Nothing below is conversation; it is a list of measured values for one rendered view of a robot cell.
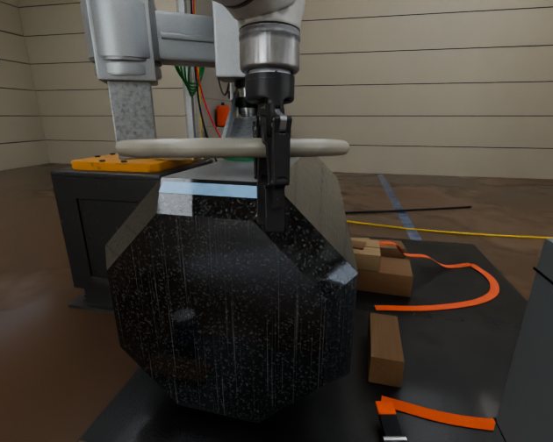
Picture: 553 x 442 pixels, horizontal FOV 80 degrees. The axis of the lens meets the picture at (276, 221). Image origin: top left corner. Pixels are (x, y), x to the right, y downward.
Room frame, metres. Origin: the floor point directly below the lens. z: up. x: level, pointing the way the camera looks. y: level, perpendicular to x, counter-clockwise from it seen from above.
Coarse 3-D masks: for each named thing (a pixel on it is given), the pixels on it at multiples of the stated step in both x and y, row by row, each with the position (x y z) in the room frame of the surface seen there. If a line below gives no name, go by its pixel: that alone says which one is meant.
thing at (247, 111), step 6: (240, 90) 1.38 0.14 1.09; (240, 96) 1.36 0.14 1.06; (240, 102) 1.36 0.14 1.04; (246, 102) 1.35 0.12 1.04; (240, 108) 1.37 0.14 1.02; (246, 108) 1.35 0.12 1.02; (252, 108) 1.36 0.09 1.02; (240, 114) 1.37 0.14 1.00; (246, 114) 1.35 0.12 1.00; (252, 114) 1.36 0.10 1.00
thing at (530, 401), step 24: (552, 240) 0.50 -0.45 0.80; (552, 264) 0.47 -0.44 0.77; (552, 288) 0.46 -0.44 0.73; (528, 312) 0.50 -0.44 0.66; (552, 312) 0.44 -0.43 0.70; (528, 336) 0.48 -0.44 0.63; (552, 336) 0.43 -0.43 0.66; (528, 360) 0.47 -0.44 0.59; (552, 360) 0.42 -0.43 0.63; (528, 384) 0.45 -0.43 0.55; (552, 384) 0.40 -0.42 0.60; (504, 408) 0.49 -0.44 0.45; (528, 408) 0.43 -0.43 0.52; (552, 408) 0.39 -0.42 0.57; (504, 432) 0.48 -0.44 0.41; (528, 432) 0.42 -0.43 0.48; (552, 432) 0.37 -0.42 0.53
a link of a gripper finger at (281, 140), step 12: (276, 120) 0.47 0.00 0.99; (288, 120) 0.47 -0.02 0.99; (276, 132) 0.47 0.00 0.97; (288, 132) 0.48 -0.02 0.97; (276, 144) 0.47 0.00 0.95; (288, 144) 0.47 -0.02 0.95; (276, 156) 0.47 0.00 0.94; (288, 156) 0.47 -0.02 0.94; (276, 168) 0.47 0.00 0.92; (288, 168) 0.47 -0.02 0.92; (288, 180) 0.47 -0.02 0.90
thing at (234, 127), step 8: (232, 104) 1.31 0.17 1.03; (232, 112) 1.22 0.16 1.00; (232, 120) 1.21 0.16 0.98; (240, 120) 1.28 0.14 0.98; (248, 120) 1.28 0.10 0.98; (224, 128) 1.04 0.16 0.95; (232, 128) 1.19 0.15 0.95; (240, 128) 1.19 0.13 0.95; (248, 128) 1.19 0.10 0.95; (224, 136) 0.97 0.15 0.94; (232, 136) 1.11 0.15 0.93; (240, 136) 1.11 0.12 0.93; (248, 136) 1.11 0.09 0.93
